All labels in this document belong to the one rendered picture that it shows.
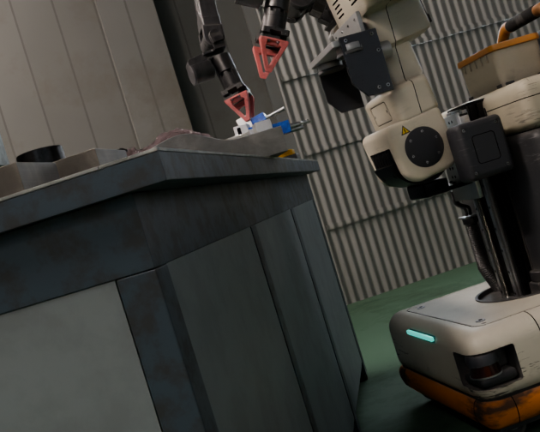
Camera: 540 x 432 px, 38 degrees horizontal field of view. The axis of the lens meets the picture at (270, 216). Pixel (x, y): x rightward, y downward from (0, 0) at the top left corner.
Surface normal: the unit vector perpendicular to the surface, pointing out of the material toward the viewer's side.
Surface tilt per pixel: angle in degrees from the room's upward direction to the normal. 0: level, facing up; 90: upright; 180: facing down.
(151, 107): 90
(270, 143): 90
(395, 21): 90
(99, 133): 90
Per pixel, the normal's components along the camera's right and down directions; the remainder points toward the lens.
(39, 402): -0.15, 0.06
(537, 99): 0.17, -0.04
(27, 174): 0.94, -0.29
